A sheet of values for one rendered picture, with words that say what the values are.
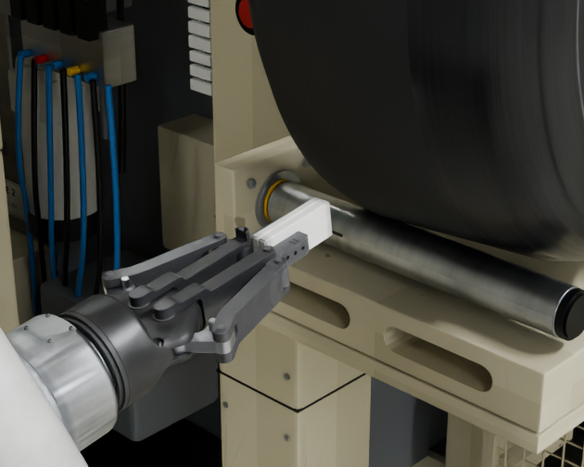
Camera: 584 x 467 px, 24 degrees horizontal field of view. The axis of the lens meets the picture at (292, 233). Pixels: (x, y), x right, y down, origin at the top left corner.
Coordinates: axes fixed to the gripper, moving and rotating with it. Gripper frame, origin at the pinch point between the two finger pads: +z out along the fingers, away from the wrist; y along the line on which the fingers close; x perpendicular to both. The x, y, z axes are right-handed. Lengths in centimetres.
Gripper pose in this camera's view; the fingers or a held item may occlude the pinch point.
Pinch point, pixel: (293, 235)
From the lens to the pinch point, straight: 100.3
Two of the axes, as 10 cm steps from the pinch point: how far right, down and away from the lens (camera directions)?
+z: 6.8, -4.3, 5.9
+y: -7.2, -2.9, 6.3
